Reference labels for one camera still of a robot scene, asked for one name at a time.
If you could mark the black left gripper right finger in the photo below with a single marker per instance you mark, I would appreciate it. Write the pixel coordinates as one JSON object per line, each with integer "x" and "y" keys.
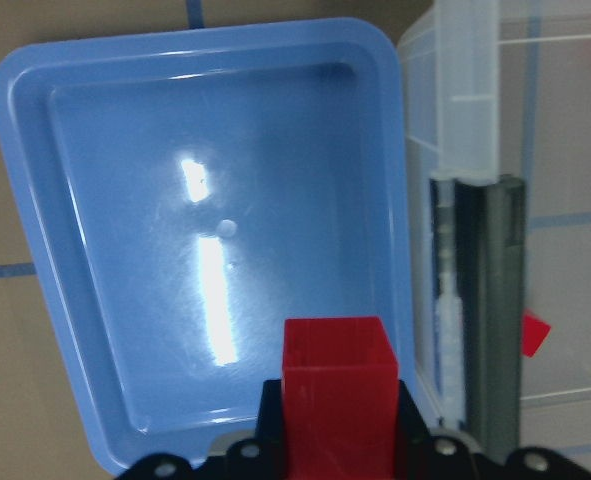
{"x": 410, "y": 426}

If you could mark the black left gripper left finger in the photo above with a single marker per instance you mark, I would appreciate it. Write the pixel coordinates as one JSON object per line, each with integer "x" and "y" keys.
{"x": 270, "y": 426}

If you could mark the red block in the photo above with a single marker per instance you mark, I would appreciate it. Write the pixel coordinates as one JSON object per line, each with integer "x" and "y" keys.
{"x": 340, "y": 398}
{"x": 534, "y": 333}

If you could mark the blue plastic tray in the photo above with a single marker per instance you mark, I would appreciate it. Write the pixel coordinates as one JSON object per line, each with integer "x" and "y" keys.
{"x": 184, "y": 193}

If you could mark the clear plastic storage box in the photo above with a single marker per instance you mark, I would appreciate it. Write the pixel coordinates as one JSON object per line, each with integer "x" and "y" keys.
{"x": 504, "y": 87}

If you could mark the black box latch handle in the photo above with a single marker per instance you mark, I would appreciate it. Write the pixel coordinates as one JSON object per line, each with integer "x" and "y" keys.
{"x": 479, "y": 253}

